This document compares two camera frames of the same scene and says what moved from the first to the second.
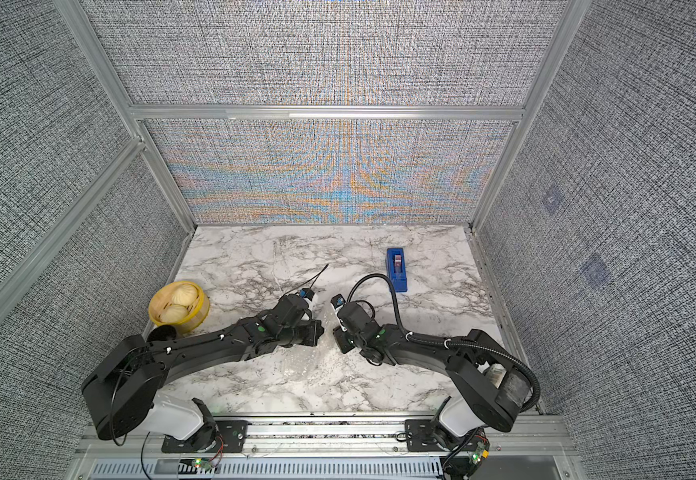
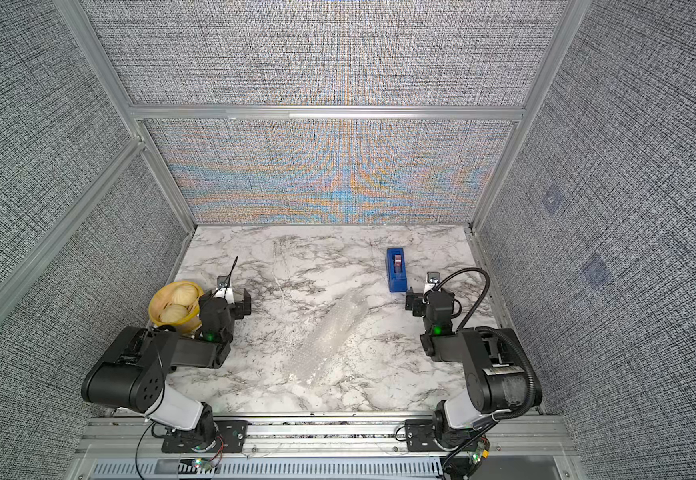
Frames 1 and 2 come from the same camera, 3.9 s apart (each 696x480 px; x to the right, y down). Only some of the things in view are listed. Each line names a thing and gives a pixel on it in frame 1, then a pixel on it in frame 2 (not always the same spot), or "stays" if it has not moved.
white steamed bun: [184, 294] stays
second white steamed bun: [173, 313] stays
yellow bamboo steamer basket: [180, 304] stays
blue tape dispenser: [396, 270] stays
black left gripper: [315, 326] → [239, 310]
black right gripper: [339, 337] → [417, 300]
